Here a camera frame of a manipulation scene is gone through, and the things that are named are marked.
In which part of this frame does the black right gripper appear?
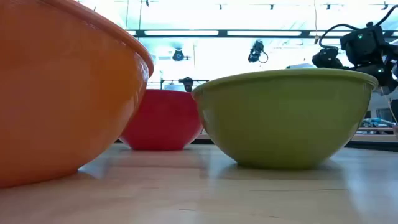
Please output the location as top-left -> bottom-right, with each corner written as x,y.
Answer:
312,46 -> 345,70

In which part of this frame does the green plastic bowl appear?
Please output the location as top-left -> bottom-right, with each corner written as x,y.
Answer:
191,68 -> 379,171

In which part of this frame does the large orange plastic bowl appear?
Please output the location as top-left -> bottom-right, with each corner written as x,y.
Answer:
0,0 -> 155,189

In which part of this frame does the stack of coloured bowls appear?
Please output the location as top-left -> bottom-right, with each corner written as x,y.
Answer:
119,89 -> 205,152

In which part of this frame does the black overhead beam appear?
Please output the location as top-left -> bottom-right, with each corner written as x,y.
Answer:
126,29 -> 398,39

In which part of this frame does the person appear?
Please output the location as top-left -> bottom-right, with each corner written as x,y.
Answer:
178,77 -> 195,93

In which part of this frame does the black background railing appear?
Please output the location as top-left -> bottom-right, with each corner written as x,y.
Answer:
159,78 -> 210,91

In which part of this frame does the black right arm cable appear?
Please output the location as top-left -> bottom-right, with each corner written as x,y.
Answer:
318,23 -> 361,49

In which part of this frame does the black ceiling camera with cable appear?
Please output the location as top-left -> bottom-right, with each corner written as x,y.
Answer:
247,39 -> 269,65

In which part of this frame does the black round ceiling camera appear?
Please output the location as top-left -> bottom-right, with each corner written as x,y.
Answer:
172,48 -> 186,62

